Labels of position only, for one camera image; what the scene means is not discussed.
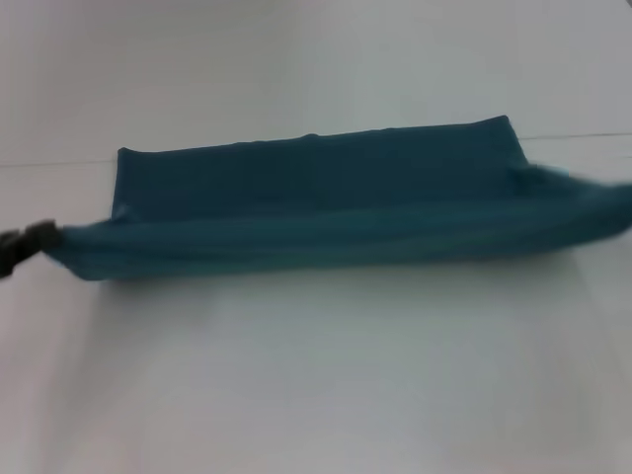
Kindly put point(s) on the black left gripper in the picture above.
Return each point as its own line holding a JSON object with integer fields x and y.
{"x": 11, "y": 254}

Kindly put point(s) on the teal blue FREE t-shirt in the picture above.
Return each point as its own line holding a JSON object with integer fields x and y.
{"x": 345, "y": 222}

